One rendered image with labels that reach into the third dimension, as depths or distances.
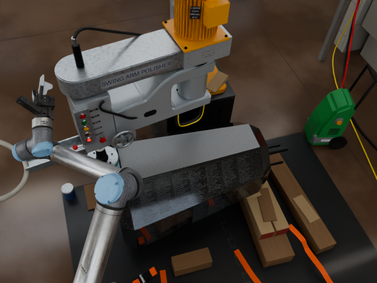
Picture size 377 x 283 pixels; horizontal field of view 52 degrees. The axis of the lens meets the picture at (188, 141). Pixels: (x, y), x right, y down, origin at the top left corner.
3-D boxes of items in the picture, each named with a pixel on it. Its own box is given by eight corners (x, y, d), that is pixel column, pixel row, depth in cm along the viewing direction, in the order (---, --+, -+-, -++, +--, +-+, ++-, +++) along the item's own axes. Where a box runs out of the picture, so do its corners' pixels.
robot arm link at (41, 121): (29, 131, 180) (35, 123, 173) (29, 122, 182) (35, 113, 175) (49, 133, 185) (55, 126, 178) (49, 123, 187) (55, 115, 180)
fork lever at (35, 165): (127, 119, 259) (126, 114, 255) (138, 140, 249) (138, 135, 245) (21, 154, 236) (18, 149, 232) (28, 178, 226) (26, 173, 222)
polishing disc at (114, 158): (112, 142, 272) (111, 140, 269) (123, 166, 260) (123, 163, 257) (81, 154, 265) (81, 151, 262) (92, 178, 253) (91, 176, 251)
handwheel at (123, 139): (130, 132, 243) (128, 117, 232) (136, 144, 238) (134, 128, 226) (107, 141, 239) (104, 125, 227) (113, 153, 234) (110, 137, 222)
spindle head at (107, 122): (129, 113, 257) (123, 61, 222) (142, 136, 246) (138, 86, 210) (76, 131, 246) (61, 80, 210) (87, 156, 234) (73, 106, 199)
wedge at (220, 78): (217, 74, 329) (218, 70, 325) (228, 80, 326) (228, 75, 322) (205, 88, 319) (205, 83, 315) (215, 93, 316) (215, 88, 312)
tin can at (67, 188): (75, 200, 336) (72, 192, 326) (63, 200, 336) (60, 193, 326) (76, 190, 342) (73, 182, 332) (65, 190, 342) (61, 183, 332)
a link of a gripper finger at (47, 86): (53, 76, 184) (50, 95, 186) (40, 73, 180) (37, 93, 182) (55, 77, 181) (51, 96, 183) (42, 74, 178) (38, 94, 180)
